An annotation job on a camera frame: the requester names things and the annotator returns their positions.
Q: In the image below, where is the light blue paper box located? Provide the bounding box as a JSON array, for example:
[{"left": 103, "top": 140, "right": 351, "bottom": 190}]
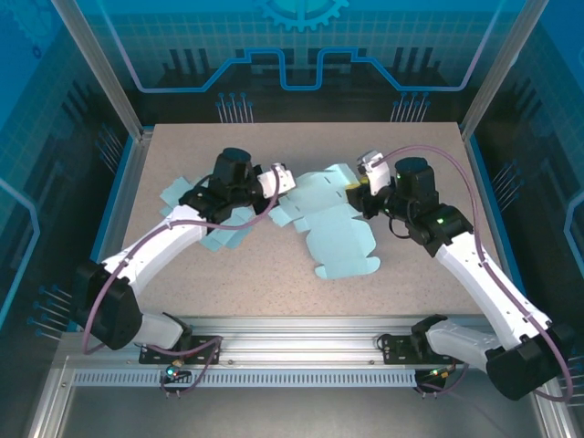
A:
[
  {"left": 267, "top": 162, "right": 383, "bottom": 281},
  {"left": 158, "top": 176, "right": 257, "bottom": 253}
]

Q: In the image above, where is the blue table side trim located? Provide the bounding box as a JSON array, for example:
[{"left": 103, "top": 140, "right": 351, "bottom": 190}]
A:
[
  {"left": 464, "top": 134, "right": 539, "bottom": 333},
  {"left": 67, "top": 134, "right": 138, "bottom": 333}
]

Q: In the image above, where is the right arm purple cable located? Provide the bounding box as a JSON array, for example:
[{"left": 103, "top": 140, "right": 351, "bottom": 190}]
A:
[{"left": 378, "top": 144, "right": 574, "bottom": 403}]

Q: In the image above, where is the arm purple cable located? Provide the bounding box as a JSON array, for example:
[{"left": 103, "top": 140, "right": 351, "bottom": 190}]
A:
[
  {"left": 81, "top": 164, "right": 280, "bottom": 401},
  {"left": 378, "top": 144, "right": 574, "bottom": 403}
]

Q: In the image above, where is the aluminium frame post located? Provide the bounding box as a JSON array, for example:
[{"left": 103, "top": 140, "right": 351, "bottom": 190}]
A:
[
  {"left": 48, "top": 0, "right": 155, "bottom": 141},
  {"left": 458, "top": 0, "right": 556, "bottom": 141}
]

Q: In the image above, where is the aluminium mounting rail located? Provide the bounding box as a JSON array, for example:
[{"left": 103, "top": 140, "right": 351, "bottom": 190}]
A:
[{"left": 57, "top": 313, "right": 547, "bottom": 371}]

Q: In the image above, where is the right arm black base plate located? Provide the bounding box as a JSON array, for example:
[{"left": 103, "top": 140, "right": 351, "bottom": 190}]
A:
[{"left": 379, "top": 331, "right": 433, "bottom": 366}]

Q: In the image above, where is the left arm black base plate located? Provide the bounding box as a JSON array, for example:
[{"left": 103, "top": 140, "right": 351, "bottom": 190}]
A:
[{"left": 139, "top": 335, "right": 224, "bottom": 366}]

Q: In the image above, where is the slotted grey cable duct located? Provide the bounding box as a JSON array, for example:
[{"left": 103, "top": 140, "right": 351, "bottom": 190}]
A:
[{"left": 71, "top": 370, "right": 420, "bottom": 389}]

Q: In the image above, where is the cable connector with green light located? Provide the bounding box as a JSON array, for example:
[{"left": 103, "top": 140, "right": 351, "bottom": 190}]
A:
[
  {"left": 160, "top": 361, "right": 193, "bottom": 384},
  {"left": 420, "top": 364, "right": 458, "bottom": 383}
]

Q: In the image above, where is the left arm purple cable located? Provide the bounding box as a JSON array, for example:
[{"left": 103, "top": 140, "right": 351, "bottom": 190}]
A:
[{"left": 81, "top": 164, "right": 280, "bottom": 401}]

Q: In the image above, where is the aluminium frame bar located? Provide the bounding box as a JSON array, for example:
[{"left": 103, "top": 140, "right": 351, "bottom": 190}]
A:
[
  {"left": 26, "top": 364, "right": 77, "bottom": 438},
  {"left": 540, "top": 399, "right": 583, "bottom": 438}
]

